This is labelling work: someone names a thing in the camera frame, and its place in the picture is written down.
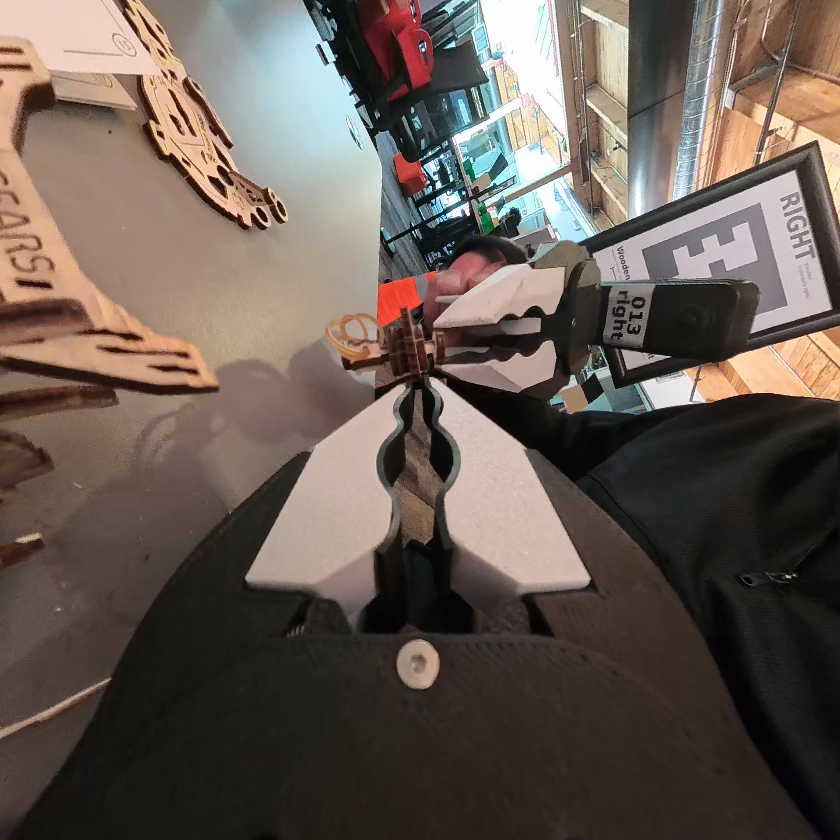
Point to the black framed marker sign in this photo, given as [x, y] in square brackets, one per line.
[787, 216]

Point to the partly built wooden model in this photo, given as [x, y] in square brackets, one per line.
[39, 275]

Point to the silver ventilation duct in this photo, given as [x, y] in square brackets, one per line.
[695, 98]

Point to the flat wooden car body panel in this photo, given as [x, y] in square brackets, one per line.
[210, 177]

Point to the orange red object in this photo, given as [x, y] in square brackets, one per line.
[400, 298]

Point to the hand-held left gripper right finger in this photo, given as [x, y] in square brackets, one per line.
[518, 525]

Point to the red plastic crate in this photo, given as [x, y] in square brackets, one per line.
[400, 52]

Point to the open instruction booklet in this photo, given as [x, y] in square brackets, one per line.
[65, 33]

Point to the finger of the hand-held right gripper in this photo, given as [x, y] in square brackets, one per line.
[518, 289]
[505, 374]

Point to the person's right hand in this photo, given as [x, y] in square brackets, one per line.
[459, 275]

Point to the tan rubber band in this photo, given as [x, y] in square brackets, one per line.
[330, 331]

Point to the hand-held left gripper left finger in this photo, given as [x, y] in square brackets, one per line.
[321, 525]

